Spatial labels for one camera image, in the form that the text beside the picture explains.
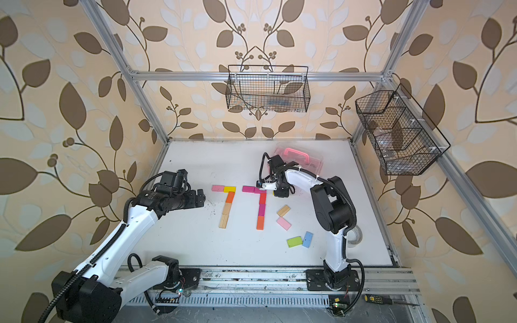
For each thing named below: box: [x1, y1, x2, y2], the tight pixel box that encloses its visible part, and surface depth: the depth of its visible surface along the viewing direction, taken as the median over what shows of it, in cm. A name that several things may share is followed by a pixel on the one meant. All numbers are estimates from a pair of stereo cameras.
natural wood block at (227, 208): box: [222, 201, 232, 217], surface depth 95 cm
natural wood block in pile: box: [276, 204, 291, 218], surface depth 93 cm
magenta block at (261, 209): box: [257, 203, 266, 217], surface depth 95 cm
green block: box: [286, 235, 303, 248], surface depth 85 cm
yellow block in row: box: [223, 186, 237, 194], surface depth 100 cm
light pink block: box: [276, 216, 292, 231], surface depth 91 cm
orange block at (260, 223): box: [256, 215, 265, 231], surface depth 90 cm
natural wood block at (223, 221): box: [218, 213, 229, 229], surface depth 90 cm
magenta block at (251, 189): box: [242, 185, 256, 193], surface depth 101 cm
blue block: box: [302, 230, 314, 249], surface depth 86 cm
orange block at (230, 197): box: [225, 191, 235, 204], surface depth 98 cm
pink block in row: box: [211, 185, 225, 192], surface depth 101 cm
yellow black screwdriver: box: [364, 294, 421, 306], surface depth 70 cm
